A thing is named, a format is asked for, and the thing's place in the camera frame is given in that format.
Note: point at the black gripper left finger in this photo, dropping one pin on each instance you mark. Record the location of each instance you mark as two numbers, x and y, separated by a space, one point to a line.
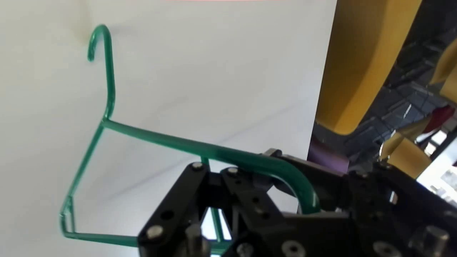
175 215

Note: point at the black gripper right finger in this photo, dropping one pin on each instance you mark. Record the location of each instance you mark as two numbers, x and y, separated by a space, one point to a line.
332 191

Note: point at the yellow plastic chair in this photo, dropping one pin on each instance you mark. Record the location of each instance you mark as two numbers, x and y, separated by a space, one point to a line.
361 72

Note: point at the white rectangular table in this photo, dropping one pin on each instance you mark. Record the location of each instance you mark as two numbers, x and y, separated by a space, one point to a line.
214 72

